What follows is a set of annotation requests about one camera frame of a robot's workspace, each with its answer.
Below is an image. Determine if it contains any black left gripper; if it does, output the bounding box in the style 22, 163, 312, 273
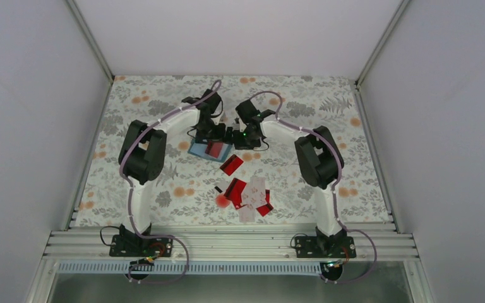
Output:
195, 119, 232, 145

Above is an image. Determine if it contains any blue leather card holder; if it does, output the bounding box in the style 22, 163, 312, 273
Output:
188, 141, 232, 162

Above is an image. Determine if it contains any white floral card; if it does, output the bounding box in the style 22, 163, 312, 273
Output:
241, 176, 267, 208

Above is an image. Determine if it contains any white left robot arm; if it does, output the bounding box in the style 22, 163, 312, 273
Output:
119, 89, 226, 256

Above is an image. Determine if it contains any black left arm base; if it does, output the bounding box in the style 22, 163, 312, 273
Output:
109, 225, 174, 258

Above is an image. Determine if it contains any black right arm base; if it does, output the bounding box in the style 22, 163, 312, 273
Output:
290, 227, 357, 259

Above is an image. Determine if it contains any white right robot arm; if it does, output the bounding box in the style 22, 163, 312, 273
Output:
232, 100, 347, 257

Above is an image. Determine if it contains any small red card right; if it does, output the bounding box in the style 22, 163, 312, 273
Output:
265, 189, 270, 204

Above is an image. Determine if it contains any red card with black stripe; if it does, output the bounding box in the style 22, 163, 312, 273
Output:
224, 178, 247, 210

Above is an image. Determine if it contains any white card with red circle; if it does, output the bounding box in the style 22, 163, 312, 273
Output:
214, 186, 231, 208

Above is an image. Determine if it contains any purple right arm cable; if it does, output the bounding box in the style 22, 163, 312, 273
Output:
248, 90, 379, 285

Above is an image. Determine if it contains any aluminium corner post left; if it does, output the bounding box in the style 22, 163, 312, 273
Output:
64, 0, 114, 83

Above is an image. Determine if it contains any aluminium corner post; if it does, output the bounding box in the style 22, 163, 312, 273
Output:
354, 0, 411, 89
64, 0, 114, 83

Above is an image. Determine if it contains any aluminium rail frame front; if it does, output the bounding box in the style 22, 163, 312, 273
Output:
43, 225, 420, 261

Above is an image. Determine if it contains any white cable duct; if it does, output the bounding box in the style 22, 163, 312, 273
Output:
57, 260, 321, 276

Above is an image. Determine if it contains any aluminium corner post right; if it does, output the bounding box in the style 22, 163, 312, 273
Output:
354, 0, 411, 89

